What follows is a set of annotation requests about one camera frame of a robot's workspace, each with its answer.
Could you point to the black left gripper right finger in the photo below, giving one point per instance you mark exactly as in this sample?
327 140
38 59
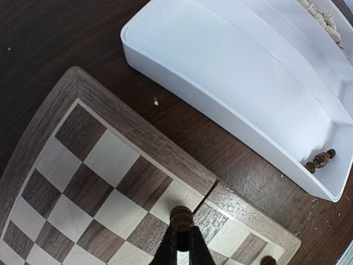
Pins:
198 251

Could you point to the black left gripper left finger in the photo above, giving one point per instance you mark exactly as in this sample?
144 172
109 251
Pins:
166 252

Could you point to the dark chess pawn pile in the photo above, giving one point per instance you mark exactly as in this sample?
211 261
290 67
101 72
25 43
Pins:
181 218

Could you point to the dark chess piece crossing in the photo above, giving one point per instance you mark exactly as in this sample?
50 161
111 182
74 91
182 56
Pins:
320 161

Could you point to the wooden chess board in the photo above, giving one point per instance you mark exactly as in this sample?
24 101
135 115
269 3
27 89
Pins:
91 182

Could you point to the pile of white chess pieces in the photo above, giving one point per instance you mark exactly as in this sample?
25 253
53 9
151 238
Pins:
332 21

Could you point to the white plastic divided tray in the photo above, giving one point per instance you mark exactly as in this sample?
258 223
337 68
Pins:
265 71

